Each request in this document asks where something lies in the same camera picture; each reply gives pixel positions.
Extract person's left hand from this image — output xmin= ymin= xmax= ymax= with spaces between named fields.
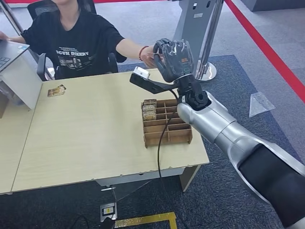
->
xmin=140 ymin=45 xmax=163 ymax=69

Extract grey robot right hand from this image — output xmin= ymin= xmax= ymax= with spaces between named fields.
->
xmin=153 ymin=38 xmax=194 ymax=83

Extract person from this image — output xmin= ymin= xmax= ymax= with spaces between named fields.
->
xmin=21 ymin=0 xmax=127 ymax=80

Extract silver laptop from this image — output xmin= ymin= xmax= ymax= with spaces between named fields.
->
xmin=0 ymin=40 xmax=30 ymax=73

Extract grey metal pole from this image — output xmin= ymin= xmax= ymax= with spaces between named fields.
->
xmin=0 ymin=0 xmax=26 ymax=37

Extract grey kiosk stand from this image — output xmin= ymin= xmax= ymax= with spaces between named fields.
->
xmin=173 ymin=0 xmax=217 ymax=78

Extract white laptop stand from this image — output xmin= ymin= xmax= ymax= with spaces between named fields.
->
xmin=0 ymin=55 xmax=43 ymax=110

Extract black office chair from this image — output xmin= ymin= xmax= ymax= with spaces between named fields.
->
xmin=26 ymin=0 xmax=119 ymax=82

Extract wooden compartment tray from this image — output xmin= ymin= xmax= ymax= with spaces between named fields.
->
xmin=141 ymin=99 xmax=193 ymax=148

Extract clear plastic sheet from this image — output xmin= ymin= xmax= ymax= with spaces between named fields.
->
xmin=249 ymin=92 xmax=276 ymax=118

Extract red barrier belt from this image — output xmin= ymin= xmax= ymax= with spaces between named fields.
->
xmin=224 ymin=0 xmax=305 ymax=104

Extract dark grey platform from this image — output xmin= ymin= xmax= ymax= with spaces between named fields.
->
xmin=241 ymin=0 xmax=305 ymax=12

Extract metal floor socket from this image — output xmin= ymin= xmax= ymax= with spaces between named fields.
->
xmin=100 ymin=202 xmax=117 ymax=223

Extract red bead bracelet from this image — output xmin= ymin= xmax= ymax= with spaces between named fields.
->
xmin=139 ymin=45 xmax=149 ymax=62

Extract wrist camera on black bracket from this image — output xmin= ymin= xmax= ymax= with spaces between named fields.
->
xmin=129 ymin=66 xmax=179 ymax=95

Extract chrome stanchion post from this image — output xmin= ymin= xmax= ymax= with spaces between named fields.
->
xmin=195 ymin=0 xmax=224 ymax=82

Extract black cable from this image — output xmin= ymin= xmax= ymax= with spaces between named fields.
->
xmin=157 ymin=89 xmax=189 ymax=229

